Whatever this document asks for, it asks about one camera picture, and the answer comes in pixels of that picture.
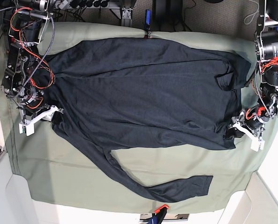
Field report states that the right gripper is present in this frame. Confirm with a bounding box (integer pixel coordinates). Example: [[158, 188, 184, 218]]
[[18, 96, 64, 121]]

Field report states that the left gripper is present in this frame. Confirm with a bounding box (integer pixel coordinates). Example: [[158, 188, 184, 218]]
[[224, 106, 270, 140]]

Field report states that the dark navy T-shirt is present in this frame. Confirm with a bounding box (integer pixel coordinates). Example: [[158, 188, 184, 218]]
[[44, 38, 251, 203]]

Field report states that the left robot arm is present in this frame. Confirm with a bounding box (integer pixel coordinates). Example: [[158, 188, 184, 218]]
[[225, 0, 278, 142]]

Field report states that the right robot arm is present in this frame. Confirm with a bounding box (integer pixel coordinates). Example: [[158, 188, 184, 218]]
[[1, 0, 64, 123]]

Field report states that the sage green table cloth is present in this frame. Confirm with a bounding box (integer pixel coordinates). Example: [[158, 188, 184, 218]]
[[0, 22, 278, 213]]

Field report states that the front orange black clamp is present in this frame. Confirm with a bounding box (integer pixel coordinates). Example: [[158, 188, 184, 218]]
[[147, 204, 170, 224]]

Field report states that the middle rear orange clamp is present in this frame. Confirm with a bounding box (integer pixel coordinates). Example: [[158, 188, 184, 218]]
[[144, 9, 151, 39]]

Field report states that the black power adapter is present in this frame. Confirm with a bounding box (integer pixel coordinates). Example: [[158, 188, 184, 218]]
[[152, 0, 183, 22]]

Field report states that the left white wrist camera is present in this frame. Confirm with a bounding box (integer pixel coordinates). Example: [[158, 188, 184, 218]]
[[232, 122, 265, 152]]

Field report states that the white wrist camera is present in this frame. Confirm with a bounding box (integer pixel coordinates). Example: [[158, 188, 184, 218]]
[[232, 122, 265, 152], [19, 105, 60, 136]]

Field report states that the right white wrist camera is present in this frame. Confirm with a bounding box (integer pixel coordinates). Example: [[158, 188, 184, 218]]
[[19, 105, 60, 136]]

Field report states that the grey metal stand bracket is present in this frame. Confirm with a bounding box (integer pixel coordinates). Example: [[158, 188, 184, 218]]
[[121, 0, 137, 27]]

